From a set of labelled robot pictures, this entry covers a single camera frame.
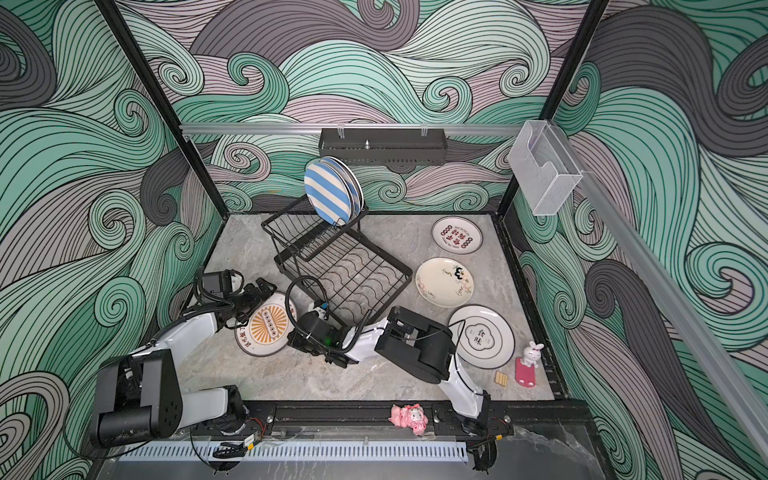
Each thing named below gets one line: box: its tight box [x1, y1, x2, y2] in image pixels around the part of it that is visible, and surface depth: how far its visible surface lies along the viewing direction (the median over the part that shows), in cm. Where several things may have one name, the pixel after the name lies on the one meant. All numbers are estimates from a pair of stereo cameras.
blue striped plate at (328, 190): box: [304, 156, 352, 227], surface depth 87 cm
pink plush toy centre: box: [388, 403, 429, 436], surface depth 73 cm
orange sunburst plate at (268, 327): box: [234, 291, 298, 357], surface depth 89 cm
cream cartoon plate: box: [415, 256, 475, 309], surface depth 100 cm
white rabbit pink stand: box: [515, 341, 545, 388], surface depth 80 cm
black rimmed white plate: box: [448, 304, 516, 370], surface depth 87 cm
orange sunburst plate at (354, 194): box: [330, 157, 360, 227], surface depth 83 cm
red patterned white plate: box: [431, 216, 484, 255], surface depth 116 cm
